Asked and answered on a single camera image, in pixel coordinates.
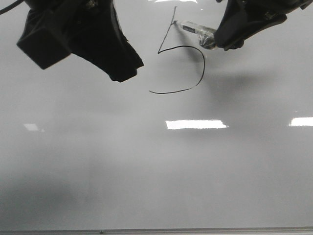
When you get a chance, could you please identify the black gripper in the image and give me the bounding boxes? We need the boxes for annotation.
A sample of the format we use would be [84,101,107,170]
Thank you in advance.
[17,0,144,82]
[214,0,313,50]

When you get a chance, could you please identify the black capped whiteboard marker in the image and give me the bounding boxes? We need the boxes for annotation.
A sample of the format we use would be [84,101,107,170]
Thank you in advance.
[174,20,218,50]

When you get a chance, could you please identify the white whiteboard with aluminium frame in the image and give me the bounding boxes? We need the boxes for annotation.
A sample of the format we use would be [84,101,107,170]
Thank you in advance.
[0,0,313,231]

